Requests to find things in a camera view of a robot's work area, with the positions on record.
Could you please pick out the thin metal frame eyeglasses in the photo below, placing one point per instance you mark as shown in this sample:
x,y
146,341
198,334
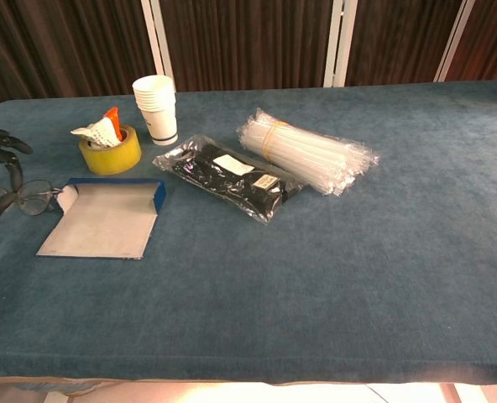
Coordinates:
x,y
34,203

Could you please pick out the blue cardboard box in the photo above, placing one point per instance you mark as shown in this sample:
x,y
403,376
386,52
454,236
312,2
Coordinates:
x,y
101,222

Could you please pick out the stack of white paper cups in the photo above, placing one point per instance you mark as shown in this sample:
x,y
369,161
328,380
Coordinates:
x,y
161,117

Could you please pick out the crumpled white orange wrapper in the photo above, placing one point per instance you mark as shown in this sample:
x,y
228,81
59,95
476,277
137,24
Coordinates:
x,y
101,130

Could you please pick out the yellow packing tape roll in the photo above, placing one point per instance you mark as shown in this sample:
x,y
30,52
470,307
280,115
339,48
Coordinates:
x,y
114,157

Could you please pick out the black items in clear bag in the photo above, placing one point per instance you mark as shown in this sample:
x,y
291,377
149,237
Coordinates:
x,y
231,178

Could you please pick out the dark brown curtain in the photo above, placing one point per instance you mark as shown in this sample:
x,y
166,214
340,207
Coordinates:
x,y
248,42

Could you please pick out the yellow rubber band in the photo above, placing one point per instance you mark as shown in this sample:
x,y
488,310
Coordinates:
x,y
269,140

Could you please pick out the bundle of clear wrapped straws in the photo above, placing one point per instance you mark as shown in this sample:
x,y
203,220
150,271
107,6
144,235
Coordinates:
x,y
311,151

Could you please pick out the blue-green table cloth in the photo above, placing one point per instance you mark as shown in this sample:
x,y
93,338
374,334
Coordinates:
x,y
299,285

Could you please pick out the white frame post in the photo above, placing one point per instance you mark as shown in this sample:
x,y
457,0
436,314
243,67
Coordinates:
x,y
338,42
454,42
158,42

